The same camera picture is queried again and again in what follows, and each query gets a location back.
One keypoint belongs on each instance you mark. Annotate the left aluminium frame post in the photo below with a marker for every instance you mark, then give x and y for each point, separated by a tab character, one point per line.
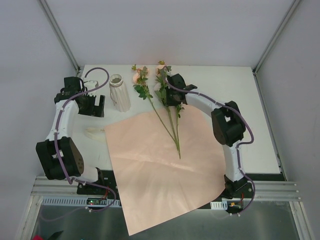
59	34

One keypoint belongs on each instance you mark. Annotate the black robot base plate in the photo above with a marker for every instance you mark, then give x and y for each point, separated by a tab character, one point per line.
232	198

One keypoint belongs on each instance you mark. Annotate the cream printed ribbon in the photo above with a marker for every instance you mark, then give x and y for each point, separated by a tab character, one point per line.
96	134

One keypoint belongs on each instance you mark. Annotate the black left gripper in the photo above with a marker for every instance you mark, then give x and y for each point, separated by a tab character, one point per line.
93	106

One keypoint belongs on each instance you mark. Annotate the aluminium front rail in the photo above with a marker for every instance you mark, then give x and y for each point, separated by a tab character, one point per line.
282	191

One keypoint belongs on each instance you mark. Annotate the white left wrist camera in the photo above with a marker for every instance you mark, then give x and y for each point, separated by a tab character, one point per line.
91	85

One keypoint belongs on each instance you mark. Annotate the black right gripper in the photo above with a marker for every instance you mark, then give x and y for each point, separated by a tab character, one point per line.
169	95

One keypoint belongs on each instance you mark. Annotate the white cable duct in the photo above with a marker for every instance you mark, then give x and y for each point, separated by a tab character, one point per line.
219	205
66	201

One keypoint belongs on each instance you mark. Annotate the small peach rose stem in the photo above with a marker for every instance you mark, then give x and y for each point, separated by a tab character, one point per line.
178	108

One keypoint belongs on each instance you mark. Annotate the right white cable duct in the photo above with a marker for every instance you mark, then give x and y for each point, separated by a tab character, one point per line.
219	205

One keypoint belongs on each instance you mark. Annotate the right aluminium frame post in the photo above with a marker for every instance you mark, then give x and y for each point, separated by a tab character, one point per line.
279	30

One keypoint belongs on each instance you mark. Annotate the pale pink rose stem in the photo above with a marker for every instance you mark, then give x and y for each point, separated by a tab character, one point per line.
173	113

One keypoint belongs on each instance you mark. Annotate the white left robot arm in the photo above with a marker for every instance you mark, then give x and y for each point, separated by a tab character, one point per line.
58	154

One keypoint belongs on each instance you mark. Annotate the white ribbed ceramic vase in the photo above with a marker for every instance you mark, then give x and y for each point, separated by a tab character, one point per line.
119	93

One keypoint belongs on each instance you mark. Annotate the left white cable duct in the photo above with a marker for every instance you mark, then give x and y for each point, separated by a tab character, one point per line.
66	201

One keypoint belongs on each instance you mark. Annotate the aluminium frame post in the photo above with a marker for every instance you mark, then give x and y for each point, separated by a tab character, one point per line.
279	30
59	34

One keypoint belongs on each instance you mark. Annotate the peach wrapping paper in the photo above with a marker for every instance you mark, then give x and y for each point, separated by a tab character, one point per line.
157	181

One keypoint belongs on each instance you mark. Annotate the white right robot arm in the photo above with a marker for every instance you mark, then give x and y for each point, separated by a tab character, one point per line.
227	123

